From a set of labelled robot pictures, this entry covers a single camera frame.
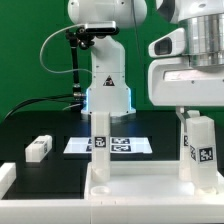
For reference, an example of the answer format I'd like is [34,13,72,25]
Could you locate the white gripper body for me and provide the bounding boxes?
[148,57,224,106]

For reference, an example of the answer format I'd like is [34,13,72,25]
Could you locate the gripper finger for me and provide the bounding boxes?
[176,106,186,127]

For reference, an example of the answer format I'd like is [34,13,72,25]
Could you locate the white desk top tray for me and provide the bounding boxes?
[84,161,224,202]

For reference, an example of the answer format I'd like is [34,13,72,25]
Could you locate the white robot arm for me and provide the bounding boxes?
[68,0,224,119]

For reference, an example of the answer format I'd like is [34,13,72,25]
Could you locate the fiducial marker sheet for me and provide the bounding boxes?
[63,137,153,155]

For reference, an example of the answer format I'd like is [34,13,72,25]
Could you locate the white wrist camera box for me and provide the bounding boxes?
[148,28,186,58]

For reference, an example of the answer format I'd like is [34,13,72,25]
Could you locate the grey depth camera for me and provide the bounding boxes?
[84,21,119,36]

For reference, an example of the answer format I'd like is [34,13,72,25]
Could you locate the black cables on table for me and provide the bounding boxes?
[3,94,87,119]

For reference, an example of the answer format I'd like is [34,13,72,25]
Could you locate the grey camera cable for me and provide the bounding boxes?
[39,23,93,75]

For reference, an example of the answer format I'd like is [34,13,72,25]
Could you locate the white left rail block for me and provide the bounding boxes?
[0,163,16,200]

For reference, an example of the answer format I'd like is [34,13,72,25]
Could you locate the white front rail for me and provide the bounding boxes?
[0,200,224,224]

